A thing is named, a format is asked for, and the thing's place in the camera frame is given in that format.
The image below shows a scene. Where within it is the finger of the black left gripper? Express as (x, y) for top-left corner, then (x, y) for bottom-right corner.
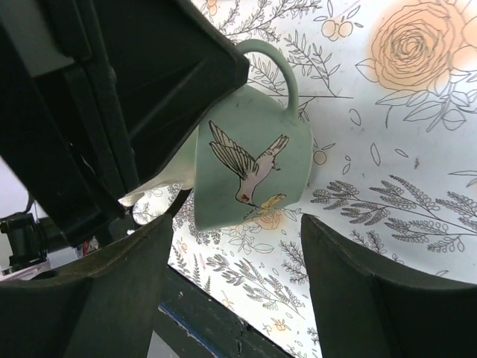
(1, 1), (249, 245)

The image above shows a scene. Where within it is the floral tablecloth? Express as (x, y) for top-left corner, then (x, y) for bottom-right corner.
(169, 1), (476, 357)

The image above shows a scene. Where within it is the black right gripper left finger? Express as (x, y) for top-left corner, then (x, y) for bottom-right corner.
(1, 214), (173, 357)

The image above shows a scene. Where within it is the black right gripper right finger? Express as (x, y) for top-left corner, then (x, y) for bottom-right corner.
(301, 215), (476, 357)

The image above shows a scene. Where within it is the small celadon teacup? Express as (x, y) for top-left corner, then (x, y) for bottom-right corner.
(119, 39), (313, 229)

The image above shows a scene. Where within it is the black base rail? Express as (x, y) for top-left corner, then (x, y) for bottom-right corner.
(154, 267), (290, 358)

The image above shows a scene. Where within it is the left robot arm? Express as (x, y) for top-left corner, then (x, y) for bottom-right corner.
(1, 1), (249, 270)

